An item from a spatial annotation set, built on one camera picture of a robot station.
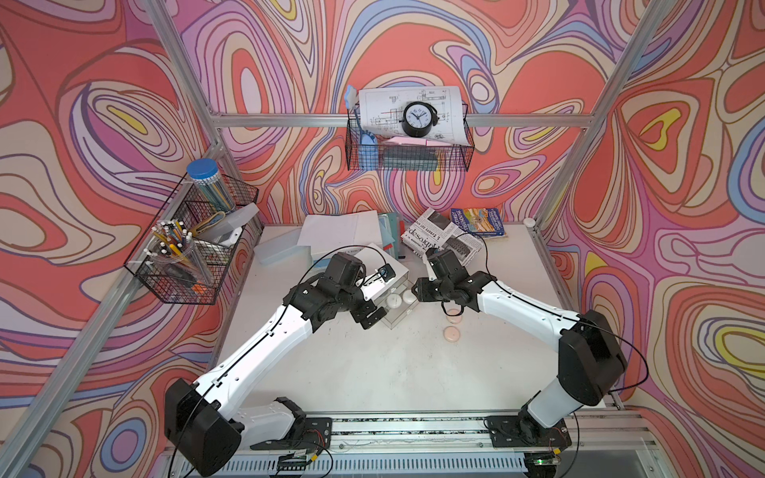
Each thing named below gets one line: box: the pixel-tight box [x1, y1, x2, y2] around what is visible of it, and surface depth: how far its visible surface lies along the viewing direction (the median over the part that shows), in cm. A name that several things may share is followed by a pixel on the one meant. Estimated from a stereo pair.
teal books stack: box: [378, 212, 406, 260], surface depth 113 cm
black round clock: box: [398, 101, 441, 138], surface depth 81 cm
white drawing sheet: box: [358, 85, 472, 146], surface depth 85 cm
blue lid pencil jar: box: [186, 157, 237, 214], surface depth 74 cm
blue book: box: [450, 208, 508, 238], surface depth 117 cm
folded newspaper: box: [400, 207, 485, 266], surface depth 109 cm
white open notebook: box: [296, 210, 383, 255], surface depth 113 cm
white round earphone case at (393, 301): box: [386, 293, 402, 309], surface depth 92 cm
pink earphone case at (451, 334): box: [443, 325, 461, 343], surface depth 91 cm
